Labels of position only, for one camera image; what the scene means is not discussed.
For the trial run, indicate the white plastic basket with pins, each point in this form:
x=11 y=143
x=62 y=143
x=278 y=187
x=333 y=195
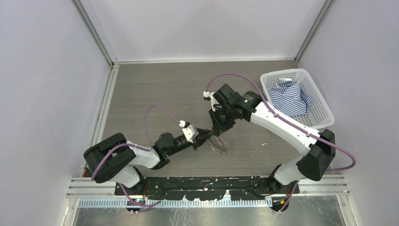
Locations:
x=319 y=115

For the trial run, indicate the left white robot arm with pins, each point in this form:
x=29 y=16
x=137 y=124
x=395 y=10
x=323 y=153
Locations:
x=116 y=159

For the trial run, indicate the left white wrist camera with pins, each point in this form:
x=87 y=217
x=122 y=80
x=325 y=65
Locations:
x=190 y=131

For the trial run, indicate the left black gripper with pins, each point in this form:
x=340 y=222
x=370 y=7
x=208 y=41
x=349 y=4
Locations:
x=203 y=134

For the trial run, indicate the blue striped shirt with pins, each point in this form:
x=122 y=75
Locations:
x=289 y=97

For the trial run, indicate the numbered metal key ring disc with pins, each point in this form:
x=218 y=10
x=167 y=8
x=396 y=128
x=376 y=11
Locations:
x=218 y=145

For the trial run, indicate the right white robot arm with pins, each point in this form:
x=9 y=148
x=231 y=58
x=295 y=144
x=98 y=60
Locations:
x=315 y=156

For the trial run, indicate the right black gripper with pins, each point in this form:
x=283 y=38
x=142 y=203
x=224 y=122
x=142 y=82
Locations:
x=219 y=127

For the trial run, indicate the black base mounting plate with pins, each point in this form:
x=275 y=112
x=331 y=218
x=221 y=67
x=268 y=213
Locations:
x=240 y=188

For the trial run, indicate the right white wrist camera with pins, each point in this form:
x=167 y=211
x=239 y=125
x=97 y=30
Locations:
x=208 y=96

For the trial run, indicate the aluminium frame rail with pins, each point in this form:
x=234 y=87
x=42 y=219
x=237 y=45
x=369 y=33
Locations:
x=81 y=187

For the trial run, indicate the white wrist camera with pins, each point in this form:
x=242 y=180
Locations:
x=190 y=131
x=208 y=96

